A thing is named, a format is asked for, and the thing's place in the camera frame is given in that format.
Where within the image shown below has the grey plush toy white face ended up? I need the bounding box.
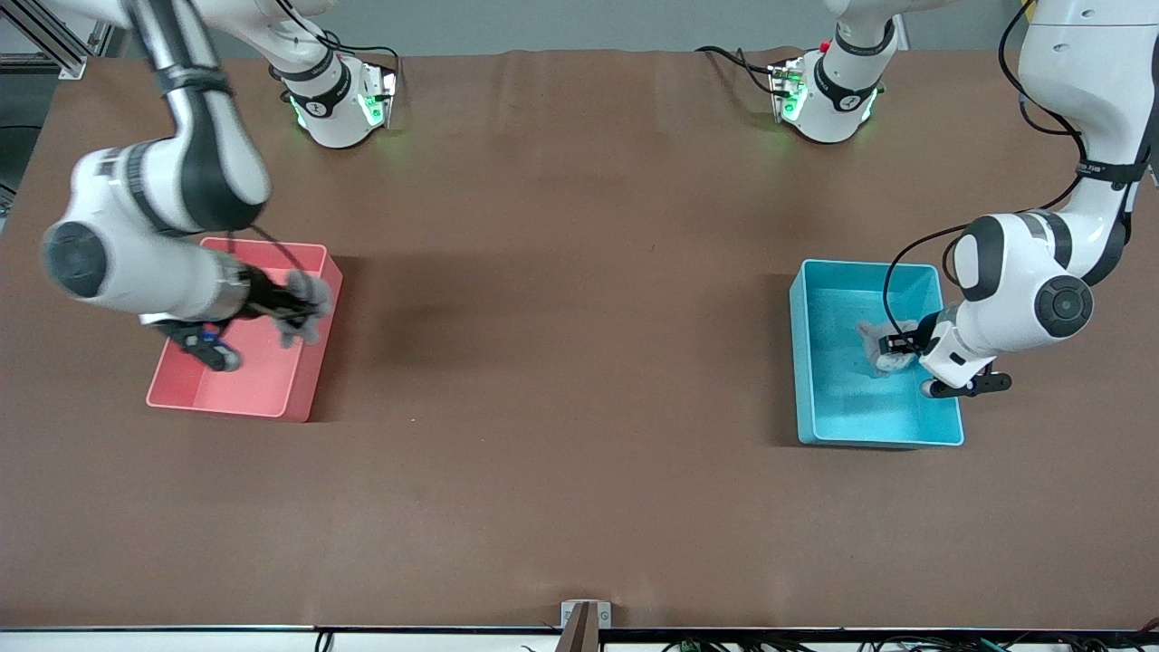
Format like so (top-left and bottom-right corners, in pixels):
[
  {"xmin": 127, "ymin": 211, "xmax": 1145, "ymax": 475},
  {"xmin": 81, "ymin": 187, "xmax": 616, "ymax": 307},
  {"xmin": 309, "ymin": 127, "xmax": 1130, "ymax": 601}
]
[{"xmin": 856, "ymin": 317, "xmax": 920, "ymax": 378}]

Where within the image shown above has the plain grey plush toy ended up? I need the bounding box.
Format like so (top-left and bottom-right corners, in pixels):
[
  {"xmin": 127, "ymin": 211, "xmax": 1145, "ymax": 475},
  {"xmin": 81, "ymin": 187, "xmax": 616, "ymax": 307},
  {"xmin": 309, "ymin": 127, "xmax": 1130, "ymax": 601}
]
[{"xmin": 274, "ymin": 270, "xmax": 334, "ymax": 350}]

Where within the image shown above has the pink plastic box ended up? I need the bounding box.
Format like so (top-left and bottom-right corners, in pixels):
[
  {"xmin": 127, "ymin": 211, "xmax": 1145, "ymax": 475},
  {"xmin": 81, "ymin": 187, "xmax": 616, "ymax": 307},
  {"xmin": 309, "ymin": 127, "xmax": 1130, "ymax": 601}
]
[{"xmin": 146, "ymin": 236, "xmax": 344, "ymax": 424}]

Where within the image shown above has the blue plastic box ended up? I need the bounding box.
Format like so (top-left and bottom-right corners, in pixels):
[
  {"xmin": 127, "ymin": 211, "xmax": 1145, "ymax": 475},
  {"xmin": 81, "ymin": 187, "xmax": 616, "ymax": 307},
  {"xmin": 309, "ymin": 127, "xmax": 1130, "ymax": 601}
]
[{"xmin": 788, "ymin": 258, "xmax": 966, "ymax": 449}]

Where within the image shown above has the black right arm base cable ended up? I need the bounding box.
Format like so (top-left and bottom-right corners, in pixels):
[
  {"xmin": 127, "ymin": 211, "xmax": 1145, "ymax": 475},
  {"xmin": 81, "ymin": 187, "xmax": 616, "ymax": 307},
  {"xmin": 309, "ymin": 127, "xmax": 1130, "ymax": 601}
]
[{"xmin": 267, "ymin": 0, "xmax": 404, "ymax": 105}]

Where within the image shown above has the black arm base cable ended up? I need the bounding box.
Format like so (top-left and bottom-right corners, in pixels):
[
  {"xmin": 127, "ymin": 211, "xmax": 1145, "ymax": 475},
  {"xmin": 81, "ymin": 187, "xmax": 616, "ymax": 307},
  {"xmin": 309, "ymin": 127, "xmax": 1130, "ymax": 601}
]
[
  {"xmin": 267, "ymin": 0, "xmax": 404, "ymax": 105},
  {"xmin": 695, "ymin": 45, "xmax": 781, "ymax": 96}
]

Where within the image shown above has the aluminium frame profile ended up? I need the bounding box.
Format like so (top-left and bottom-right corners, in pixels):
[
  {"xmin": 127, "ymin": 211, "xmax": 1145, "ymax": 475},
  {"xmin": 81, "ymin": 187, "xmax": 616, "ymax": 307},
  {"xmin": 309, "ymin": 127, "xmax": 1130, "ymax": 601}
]
[{"xmin": 0, "ymin": 0, "xmax": 123, "ymax": 80}]

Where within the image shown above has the black left arm base cable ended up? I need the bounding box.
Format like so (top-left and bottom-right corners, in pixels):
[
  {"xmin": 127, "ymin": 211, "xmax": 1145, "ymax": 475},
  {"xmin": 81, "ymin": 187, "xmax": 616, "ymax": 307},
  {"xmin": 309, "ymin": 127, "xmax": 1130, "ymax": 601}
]
[{"xmin": 695, "ymin": 45, "xmax": 781, "ymax": 96}]

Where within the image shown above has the grey metal mounting bracket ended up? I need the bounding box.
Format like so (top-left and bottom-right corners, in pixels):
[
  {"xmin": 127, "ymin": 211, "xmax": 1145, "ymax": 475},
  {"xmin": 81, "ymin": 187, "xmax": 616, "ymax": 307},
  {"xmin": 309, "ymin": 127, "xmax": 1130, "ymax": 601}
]
[{"xmin": 560, "ymin": 599, "xmax": 613, "ymax": 652}]

